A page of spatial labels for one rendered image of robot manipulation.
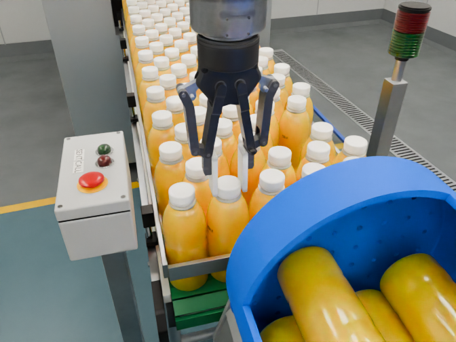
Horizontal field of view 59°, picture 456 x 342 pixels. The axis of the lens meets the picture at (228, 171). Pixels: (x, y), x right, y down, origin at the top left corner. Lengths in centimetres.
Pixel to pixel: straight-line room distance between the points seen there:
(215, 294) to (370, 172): 39
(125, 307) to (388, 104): 72
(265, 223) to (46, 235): 193
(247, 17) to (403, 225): 30
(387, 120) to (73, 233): 72
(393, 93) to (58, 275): 161
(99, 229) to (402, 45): 69
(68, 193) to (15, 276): 153
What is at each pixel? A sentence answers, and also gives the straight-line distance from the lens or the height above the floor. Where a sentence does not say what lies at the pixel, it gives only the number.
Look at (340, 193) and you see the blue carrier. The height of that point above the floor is 123.
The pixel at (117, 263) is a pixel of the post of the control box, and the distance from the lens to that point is 78.
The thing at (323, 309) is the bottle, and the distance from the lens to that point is 42.
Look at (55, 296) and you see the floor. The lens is 198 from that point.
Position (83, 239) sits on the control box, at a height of 104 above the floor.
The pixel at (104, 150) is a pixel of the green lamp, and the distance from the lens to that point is 68.
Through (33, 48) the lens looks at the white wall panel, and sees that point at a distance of 472.
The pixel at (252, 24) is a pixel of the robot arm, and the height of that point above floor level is 133.
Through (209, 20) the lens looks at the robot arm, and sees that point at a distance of 46.
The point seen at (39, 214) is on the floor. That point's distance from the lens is 242.
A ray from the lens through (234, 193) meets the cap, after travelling 60.
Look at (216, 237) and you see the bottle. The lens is 65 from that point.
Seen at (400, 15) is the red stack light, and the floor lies 124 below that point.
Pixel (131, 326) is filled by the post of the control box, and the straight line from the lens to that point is 93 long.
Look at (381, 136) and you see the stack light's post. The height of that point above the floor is 97.
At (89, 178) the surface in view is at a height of 111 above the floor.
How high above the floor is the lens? 146
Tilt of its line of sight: 35 degrees down
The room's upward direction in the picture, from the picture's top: straight up
